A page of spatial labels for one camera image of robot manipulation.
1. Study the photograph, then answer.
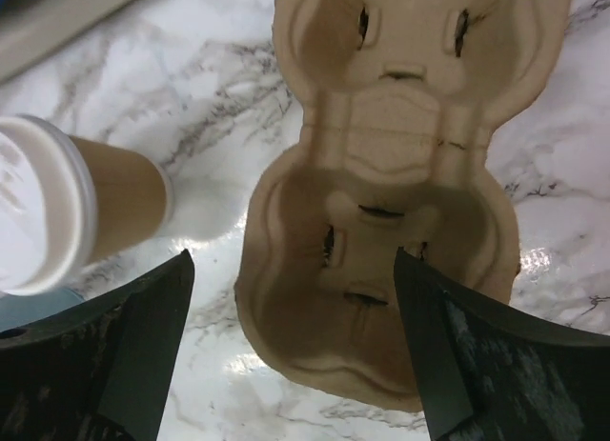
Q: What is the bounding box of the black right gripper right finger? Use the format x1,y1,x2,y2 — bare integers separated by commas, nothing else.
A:
394,249,609,440

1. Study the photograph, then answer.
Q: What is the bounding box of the single kraft paper cup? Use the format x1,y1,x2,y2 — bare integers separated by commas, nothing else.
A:
71,136,173,264

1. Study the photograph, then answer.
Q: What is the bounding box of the single white cup lid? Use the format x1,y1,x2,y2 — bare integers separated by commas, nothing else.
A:
1,115,98,296

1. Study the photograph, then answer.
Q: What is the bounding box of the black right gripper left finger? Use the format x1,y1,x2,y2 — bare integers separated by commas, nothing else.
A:
1,251,194,440

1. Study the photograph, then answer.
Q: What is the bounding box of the cream black shelf rack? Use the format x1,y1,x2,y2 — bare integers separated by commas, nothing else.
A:
1,0,132,81

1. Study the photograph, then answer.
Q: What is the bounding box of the brown pulp cup carrier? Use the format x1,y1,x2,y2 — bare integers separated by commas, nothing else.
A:
234,0,571,412

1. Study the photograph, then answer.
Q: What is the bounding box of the blue cylindrical sugar container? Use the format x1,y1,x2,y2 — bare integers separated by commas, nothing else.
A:
0,288,84,331

